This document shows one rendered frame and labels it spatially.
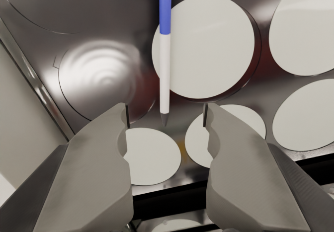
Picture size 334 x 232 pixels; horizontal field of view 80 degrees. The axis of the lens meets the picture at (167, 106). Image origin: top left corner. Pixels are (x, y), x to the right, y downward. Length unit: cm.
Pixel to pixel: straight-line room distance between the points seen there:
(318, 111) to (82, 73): 27
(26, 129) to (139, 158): 13
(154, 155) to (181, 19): 16
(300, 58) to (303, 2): 5
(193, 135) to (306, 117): 13
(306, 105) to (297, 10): 11
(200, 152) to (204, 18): 16
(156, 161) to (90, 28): 18
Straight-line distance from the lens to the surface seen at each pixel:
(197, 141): 26
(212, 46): 21
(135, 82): 22
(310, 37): 25
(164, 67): 20
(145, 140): 25
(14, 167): 25
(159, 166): 28
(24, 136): 27
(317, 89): 27
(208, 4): 20
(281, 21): 23
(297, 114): 28
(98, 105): 24
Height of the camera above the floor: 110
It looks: 61 degrees down
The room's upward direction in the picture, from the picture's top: 177 degrees clockwise
